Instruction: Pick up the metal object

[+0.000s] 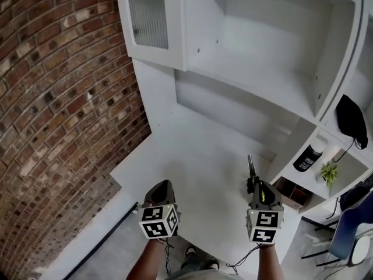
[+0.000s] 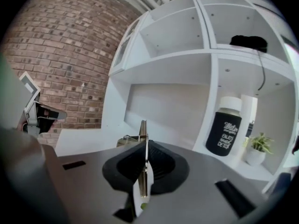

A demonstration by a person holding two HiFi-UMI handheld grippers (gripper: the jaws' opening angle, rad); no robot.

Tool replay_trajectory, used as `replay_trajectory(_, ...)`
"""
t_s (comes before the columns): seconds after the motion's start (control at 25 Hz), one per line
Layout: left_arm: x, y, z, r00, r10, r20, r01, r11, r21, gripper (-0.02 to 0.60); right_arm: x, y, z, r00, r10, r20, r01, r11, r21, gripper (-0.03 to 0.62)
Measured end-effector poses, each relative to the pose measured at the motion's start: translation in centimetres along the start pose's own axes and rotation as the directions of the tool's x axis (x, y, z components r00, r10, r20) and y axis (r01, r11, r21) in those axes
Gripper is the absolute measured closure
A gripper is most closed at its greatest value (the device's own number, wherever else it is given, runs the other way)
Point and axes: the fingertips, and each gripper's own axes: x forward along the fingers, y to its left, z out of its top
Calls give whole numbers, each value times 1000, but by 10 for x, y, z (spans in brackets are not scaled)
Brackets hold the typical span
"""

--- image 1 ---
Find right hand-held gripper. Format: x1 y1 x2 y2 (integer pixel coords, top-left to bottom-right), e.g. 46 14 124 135
245 155 285 245

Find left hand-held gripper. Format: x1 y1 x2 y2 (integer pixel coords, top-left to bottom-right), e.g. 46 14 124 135
138 179 182 240

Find person's left forearm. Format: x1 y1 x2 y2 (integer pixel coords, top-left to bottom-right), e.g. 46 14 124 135
125 237 167 280

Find person's right forearm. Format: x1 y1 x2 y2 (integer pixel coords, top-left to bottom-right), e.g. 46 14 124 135
256 243 285 280

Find brown open box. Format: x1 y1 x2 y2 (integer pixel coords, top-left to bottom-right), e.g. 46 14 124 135
273 176 310 209

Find black printed cup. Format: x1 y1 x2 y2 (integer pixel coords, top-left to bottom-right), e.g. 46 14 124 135
292 143 323 172

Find person's grey shirt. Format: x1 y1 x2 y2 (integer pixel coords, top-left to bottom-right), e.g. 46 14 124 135
162 269 244 280

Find small green plant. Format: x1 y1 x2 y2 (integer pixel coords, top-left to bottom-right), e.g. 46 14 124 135
318 161 339 187

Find black backpack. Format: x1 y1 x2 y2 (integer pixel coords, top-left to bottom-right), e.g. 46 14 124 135
325 181 373 220

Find white shelf cabinet unit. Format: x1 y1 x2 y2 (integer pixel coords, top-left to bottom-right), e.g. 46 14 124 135
115 0 373 215

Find blue chair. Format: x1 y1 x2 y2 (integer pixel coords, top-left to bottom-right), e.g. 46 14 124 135
300 205 373 268

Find white ribbed glass cabinet door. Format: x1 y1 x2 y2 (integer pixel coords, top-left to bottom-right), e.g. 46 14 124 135
123 0 187 72

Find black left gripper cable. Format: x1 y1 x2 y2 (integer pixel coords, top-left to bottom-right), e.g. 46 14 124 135
163 237 175 276

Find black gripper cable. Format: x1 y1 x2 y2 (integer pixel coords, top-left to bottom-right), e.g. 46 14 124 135
163 237 175 276
226 243 262 275

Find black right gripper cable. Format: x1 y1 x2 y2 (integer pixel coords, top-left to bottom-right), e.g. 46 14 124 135
226 243 262 275

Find black drawstring bag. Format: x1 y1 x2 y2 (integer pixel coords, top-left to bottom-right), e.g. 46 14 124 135
335 94 369 150

